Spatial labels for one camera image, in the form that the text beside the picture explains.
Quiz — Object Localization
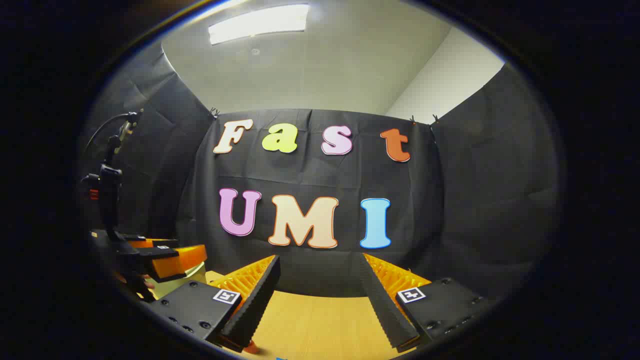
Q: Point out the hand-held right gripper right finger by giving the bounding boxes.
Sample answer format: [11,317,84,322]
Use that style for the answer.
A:
[359,252,488,353]

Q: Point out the light green garbage bin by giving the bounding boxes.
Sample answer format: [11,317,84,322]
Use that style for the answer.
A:
[150,262,207,301]

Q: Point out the black backdrop cloth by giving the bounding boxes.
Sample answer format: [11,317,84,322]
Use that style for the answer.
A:
[80,42,566,301]

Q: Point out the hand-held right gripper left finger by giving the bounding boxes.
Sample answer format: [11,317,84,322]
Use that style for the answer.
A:
[147,254,282,355]

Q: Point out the wooden desktop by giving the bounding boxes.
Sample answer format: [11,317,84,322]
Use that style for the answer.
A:
[205,270,416,360]

